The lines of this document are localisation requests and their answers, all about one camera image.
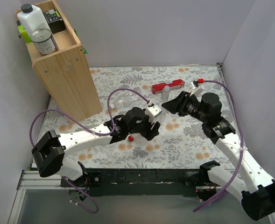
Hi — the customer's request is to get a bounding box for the red rectangular box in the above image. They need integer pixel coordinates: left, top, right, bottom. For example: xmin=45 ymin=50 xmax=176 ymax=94
xmin=151 ymin=79 xmax=185 ymax=94

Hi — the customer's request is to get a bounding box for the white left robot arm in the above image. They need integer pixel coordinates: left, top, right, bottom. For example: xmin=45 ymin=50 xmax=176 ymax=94
xmin=32 ymin=105 xmax=162 ymax=187

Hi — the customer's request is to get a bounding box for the black electronic device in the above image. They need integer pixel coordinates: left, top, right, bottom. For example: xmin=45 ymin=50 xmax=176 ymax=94
xmin=43 ymin=8 xmax=66 ymax=34

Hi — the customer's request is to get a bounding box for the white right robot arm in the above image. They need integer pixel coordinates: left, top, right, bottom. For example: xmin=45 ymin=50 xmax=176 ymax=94
xmin=162 ymin=91 xmax=275 ymax=221

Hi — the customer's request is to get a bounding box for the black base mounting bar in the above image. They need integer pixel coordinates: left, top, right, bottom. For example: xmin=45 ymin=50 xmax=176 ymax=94
xmin=60 ymin=168 xmax=219 ymax=197

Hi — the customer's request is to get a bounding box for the small white bottle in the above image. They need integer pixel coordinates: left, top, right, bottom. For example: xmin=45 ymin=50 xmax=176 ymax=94
xmin=162 ymin=85 xmax=170 ymax=101

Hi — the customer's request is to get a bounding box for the green object behind shelf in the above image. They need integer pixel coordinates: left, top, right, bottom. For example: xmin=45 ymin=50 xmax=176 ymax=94
xmin=16 ymin=20 xmax=32 ymax=43

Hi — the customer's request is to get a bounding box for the wooden shelf box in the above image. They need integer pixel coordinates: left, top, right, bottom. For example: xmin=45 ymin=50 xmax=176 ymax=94
xmin=26 ymin=0 xmax=102 ymax=121

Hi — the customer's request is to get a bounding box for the clear bottle with red cap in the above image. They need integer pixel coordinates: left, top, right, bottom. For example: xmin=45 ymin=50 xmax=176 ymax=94
xmin=127 ymin=133 xmax=148 ymax=146

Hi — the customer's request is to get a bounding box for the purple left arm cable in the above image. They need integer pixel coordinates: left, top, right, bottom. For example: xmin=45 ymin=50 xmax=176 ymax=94
xmin=29 ymin=88 xmax=153 ymax=213

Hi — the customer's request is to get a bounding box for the floral patterned table mat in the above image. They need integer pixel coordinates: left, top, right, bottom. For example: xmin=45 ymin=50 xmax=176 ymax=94
xmin=40 ymin=66 xmax=234 ymax=169

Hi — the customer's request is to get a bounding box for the metal tin can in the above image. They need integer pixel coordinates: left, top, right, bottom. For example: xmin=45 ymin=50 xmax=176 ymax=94
xmin=30 ymin=28 xmax=57 ymax=56

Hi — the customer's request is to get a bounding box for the clear bottle with white cap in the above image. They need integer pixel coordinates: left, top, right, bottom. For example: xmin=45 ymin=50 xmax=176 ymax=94
xmin=109 ymin=91 xmax=142 ymax=109

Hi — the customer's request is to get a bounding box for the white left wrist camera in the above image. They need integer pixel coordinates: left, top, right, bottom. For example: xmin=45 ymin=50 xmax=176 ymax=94
xmin=145 ymin=105 xmax=162 ymax=123

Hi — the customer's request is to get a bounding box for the white jug with grey cap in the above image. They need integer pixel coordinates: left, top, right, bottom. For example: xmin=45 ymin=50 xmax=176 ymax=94
xmin=17 ymin=4 xmax=50 ymax=36

